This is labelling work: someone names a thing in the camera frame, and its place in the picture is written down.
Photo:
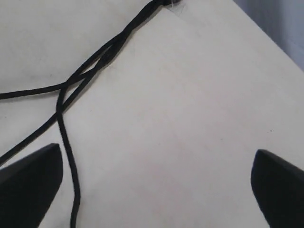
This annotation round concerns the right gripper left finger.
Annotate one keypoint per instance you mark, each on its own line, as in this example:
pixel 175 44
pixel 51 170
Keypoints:
pixel 28 187

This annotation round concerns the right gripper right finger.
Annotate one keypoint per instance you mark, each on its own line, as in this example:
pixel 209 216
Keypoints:
pixel 278 187

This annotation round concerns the grey backdrop cloth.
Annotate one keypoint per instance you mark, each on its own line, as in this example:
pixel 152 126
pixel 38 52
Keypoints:
pixel 282 21

